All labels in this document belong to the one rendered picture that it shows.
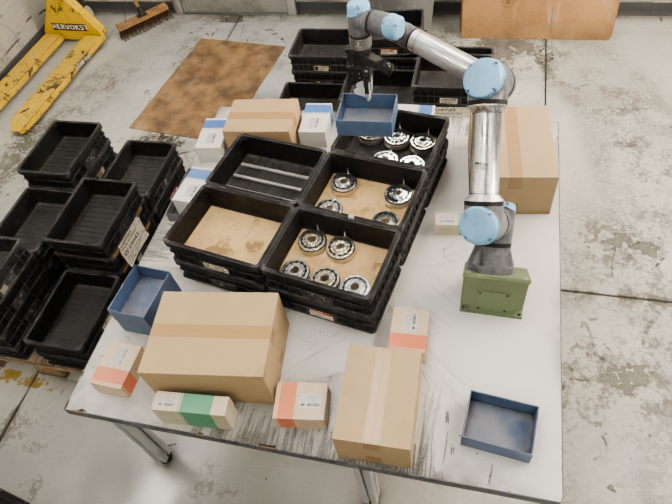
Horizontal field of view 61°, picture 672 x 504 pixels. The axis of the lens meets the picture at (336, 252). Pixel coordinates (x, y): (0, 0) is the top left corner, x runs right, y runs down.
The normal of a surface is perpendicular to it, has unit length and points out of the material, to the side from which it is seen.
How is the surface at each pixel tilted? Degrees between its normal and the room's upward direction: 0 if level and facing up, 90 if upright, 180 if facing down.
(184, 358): 0
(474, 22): 73
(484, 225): 57
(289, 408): 0
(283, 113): 0
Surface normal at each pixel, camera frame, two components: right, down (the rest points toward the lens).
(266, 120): -0.12, -0.61
